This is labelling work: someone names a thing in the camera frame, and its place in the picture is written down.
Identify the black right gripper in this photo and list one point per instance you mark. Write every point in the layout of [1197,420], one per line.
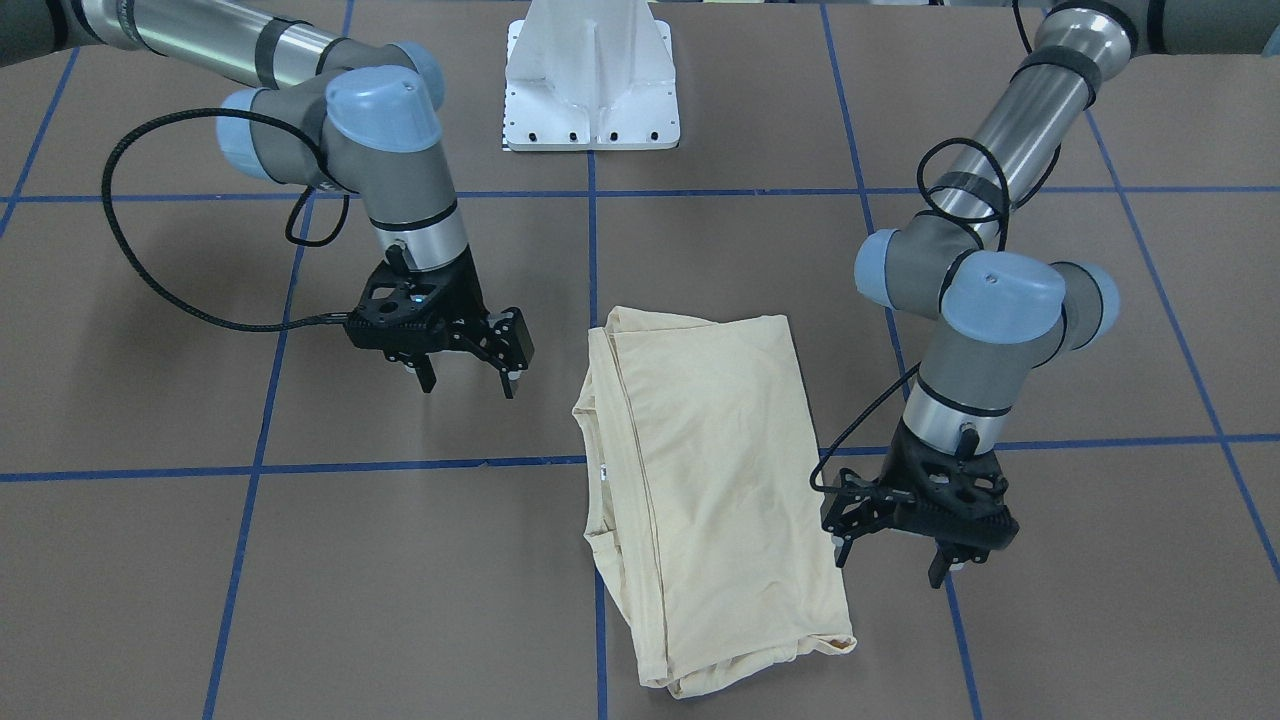
[466,298]

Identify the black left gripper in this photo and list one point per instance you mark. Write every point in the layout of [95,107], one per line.
[911,456]

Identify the cream long-sleeve printed shirt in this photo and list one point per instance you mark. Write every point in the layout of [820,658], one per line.
[701,519]

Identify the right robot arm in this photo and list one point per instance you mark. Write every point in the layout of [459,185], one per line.
[327,113]

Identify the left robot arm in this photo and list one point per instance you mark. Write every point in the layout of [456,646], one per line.
[998,314]

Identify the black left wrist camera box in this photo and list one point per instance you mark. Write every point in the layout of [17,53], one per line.
[961,539]

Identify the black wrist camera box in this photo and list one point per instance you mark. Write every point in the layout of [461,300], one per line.
[400,328]
[961,539]

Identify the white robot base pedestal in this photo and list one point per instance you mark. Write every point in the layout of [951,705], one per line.
[590,75]

